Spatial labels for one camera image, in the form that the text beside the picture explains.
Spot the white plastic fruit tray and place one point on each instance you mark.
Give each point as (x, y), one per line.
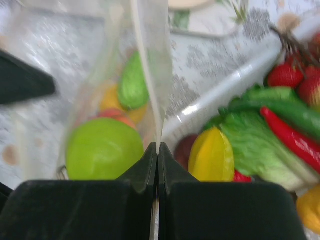
(236, 87)

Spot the yellow bell pepper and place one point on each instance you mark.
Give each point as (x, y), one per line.
(308, 209)

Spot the pink and cream plate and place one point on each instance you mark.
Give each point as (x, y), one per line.
(188, 4)

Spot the yellow lemon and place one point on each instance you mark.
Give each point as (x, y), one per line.
(110, 100)

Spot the red lychee bunch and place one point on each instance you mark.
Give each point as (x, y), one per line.
(299, 71)

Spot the clear dotted zip bag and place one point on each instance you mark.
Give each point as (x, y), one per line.
(112, 67)

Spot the pink peach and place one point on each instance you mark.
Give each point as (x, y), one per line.
(118, 115)

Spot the floral rectangular serving tray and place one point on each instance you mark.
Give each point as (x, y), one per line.
(216, 19)

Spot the yellow star fruit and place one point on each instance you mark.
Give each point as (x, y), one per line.
(211, 158)

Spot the dark red apple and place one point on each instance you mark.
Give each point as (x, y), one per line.
(240, 178)

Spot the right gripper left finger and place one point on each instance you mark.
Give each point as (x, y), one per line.
(121, 209)

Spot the green apple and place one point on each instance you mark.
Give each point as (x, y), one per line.
(102, 149)

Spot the red chili pepper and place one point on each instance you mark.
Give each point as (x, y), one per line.
(304, 147)

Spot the green lettuce leaf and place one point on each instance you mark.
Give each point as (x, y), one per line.
(258, 152)

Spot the dark red plum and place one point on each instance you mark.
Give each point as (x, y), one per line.
(183, 150)

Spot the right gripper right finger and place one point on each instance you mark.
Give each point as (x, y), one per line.
(194, 210)

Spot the light green chayote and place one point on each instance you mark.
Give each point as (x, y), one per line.
(132, 90)

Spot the green cucumber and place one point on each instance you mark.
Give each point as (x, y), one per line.
(283, 102)

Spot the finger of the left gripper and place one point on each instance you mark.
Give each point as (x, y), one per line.
(20, 82)

